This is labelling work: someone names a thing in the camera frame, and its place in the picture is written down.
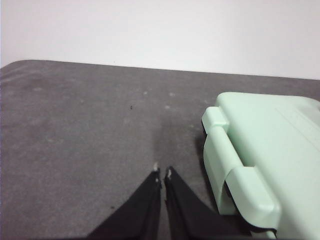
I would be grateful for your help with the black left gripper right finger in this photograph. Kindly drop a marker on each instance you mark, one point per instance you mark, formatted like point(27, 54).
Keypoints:
point(190, 220)

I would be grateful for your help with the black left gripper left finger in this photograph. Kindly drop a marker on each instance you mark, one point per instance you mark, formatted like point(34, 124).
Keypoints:
point(140, 215)

